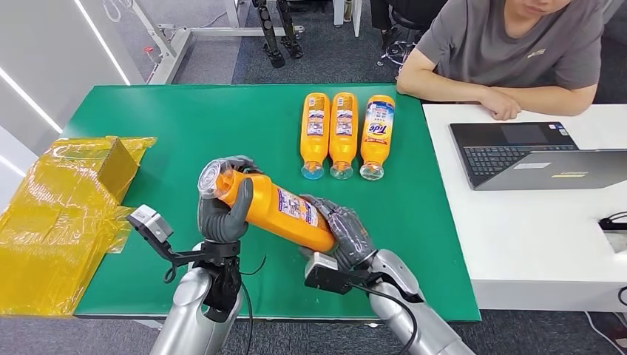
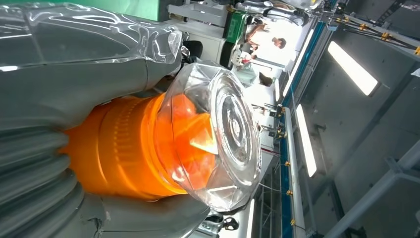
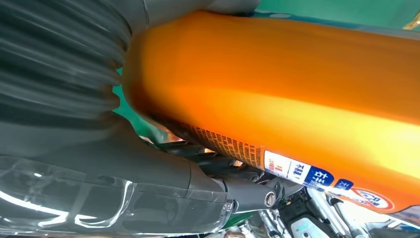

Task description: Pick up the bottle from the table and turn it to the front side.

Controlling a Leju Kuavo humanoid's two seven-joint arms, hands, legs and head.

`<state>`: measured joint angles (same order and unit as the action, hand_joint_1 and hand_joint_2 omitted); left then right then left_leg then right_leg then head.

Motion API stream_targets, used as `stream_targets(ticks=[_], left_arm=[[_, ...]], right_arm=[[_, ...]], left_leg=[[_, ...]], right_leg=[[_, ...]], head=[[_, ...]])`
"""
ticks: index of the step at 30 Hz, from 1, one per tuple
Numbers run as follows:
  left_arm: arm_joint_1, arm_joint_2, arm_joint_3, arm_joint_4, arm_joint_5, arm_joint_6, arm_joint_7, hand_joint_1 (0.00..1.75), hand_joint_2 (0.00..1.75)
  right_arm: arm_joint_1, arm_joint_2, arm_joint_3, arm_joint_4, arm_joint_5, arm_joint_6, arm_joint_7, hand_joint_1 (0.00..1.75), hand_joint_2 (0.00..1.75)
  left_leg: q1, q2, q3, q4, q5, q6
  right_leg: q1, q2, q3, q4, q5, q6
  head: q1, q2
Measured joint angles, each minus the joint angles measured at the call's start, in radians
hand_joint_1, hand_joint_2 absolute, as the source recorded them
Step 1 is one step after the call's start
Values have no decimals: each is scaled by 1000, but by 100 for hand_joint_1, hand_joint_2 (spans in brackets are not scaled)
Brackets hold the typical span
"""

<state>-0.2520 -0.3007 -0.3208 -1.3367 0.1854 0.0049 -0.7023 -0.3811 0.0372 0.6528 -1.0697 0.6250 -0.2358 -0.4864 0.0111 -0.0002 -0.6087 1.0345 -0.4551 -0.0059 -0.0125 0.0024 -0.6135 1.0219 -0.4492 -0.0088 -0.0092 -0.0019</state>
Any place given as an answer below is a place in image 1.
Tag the black silver humanoid robot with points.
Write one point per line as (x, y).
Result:
(272, 54)

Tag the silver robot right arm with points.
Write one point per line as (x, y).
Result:
(431, 338)

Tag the person's left forearm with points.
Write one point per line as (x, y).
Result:
(553, 104)

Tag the white table leg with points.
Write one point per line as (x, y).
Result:
(338, 12)
(356, 17)

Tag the black power adapter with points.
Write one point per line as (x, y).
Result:
(612, 224)

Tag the person's right hand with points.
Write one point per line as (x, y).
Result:
(502, 105)

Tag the person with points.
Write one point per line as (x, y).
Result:
(379, 14)
(490, 49)

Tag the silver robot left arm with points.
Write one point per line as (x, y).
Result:
(186, 313)

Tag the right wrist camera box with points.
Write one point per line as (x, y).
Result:
(323, 274)

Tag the white metal gantry frame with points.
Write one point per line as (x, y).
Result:
(169, 59)

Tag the black office chair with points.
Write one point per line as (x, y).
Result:
(399, 49)

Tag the orange detergent bottle bluish cap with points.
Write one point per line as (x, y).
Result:
(315, 147)

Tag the small red clamp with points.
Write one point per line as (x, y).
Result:
(147, 50)

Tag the person's right forearm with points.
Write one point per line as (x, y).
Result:
(436, 90)

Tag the yellow film wrapped cardboard box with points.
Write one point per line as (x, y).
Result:
(49, 220)

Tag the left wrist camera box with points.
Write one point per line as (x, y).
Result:
(152, 223)

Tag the orange detergent bottle clear cap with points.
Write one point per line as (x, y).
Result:
(344, 147)
(376, 147)
(264, 206)

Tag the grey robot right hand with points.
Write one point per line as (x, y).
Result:
(350, 235)

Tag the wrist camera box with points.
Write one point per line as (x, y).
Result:
(323, 274)
(152, 223)

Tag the white wall light strip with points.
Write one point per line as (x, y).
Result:
(103, 44)
(29, 98)

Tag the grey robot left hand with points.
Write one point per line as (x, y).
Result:
(220, 225)

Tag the black laptop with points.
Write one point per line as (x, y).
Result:
(514, 157)

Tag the white desk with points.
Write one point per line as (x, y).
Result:
(529, 235)

